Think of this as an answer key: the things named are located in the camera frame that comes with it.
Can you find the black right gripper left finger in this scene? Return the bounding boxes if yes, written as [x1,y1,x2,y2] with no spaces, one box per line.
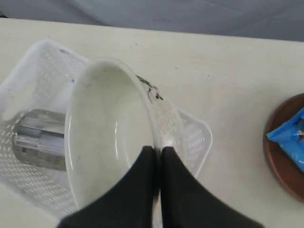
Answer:
[58,146,156,228]

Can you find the blue chips bag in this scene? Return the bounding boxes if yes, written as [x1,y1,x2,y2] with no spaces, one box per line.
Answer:
[266,108,304,172]

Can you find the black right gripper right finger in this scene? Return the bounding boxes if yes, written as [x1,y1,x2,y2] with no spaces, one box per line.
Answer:
[161,147,263,228]

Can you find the grey ceramic bowl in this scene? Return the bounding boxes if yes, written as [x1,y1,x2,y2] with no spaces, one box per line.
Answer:
[65,57,185,209]

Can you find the silver metal cup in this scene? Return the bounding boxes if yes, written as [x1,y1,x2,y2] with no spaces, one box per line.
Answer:
[12,109,67,171]

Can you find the white perforated plastic basket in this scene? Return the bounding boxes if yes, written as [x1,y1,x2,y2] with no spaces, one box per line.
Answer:
[0,40,213,218]

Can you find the brown round plate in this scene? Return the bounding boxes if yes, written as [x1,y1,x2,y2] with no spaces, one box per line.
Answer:
[263,93,304,202]

